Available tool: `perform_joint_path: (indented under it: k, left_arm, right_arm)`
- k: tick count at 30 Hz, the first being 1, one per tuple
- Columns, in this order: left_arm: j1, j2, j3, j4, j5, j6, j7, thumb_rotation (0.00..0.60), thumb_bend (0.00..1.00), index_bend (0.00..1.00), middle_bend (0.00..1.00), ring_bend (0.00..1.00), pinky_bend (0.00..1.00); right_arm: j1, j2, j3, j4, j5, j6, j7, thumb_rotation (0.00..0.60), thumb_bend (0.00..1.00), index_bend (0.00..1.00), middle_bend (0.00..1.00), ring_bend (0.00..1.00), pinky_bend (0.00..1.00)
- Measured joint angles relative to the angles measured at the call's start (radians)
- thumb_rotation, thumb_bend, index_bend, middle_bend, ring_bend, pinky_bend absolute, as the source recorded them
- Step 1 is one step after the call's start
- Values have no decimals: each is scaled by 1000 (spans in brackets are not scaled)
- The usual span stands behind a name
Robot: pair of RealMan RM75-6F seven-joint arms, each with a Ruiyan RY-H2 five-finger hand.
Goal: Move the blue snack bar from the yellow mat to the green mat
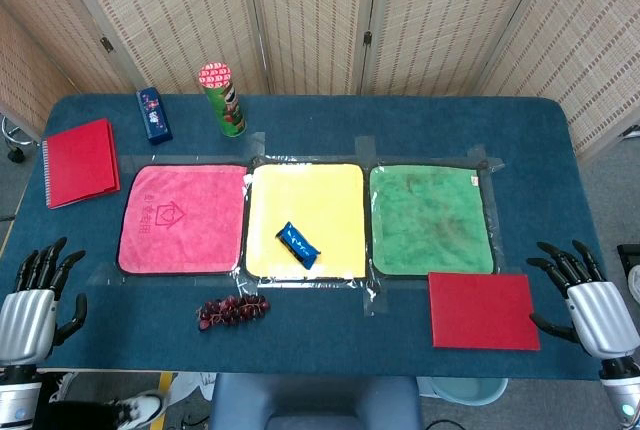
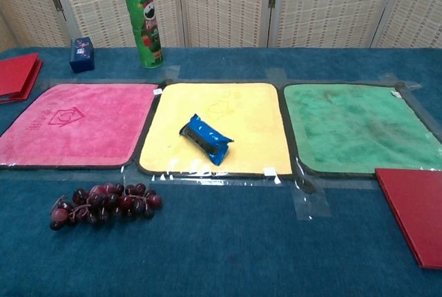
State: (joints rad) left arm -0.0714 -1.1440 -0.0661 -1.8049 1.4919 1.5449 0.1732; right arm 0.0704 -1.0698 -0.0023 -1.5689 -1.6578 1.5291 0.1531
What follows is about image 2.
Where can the red flat book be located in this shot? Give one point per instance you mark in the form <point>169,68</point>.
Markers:
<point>414,214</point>

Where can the blue snack packet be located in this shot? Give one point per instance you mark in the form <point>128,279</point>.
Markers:
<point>207,136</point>

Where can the red spiral notebook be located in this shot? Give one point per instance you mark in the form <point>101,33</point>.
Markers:
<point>17,76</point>

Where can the woven folding screen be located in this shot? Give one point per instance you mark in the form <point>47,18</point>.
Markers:
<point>224,7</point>

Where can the pink towel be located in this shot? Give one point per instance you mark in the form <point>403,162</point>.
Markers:
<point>86,138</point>

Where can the green chips can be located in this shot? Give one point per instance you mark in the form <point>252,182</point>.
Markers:
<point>148,34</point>

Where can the purple grape bunch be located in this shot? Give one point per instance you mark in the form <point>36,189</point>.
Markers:
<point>103,203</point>

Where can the yellow towel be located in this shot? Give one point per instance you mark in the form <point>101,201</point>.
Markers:
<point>241,131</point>

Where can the dark blue small box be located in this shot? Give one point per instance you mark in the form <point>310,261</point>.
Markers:
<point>82,57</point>

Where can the clear tape strip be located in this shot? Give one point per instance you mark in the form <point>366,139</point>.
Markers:
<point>310,203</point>
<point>276,75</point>
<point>171,73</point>

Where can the green towel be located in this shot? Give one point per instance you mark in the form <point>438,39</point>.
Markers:
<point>352,131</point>

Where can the blue table cover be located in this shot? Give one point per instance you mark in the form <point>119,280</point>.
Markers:
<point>221,252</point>

